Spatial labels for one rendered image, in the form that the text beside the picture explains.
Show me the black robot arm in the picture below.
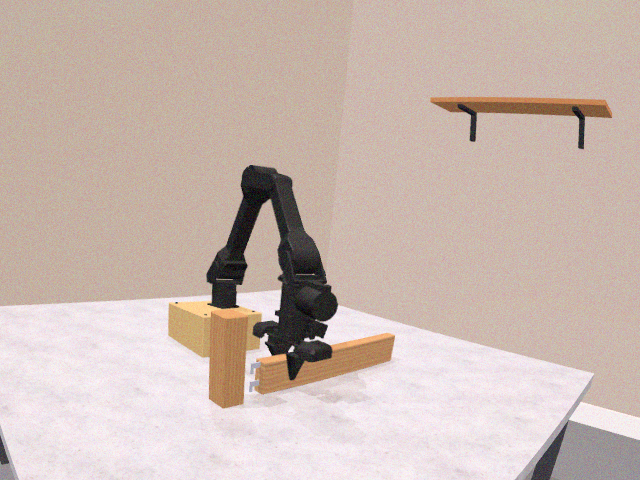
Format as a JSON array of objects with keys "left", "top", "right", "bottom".
[{"left": 206, "top": 165, "right": 338, "bottom": 340}]

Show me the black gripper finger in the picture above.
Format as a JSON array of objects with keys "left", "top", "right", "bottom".
[
  {"left": 286, "top": 352, "right": 306, "bottom": 380},
  {"left": 265, "top": 341, "right": 292, "bottom": 356}
]

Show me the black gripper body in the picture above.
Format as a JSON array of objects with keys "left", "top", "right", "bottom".
[{"left": 252, "top": 306, "right": 333, "bottom": 362}]

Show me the brown wooden post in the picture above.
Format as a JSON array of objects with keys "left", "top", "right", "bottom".
[{"left": 208, "top": 309, "right": 248, "bottom": 408}]

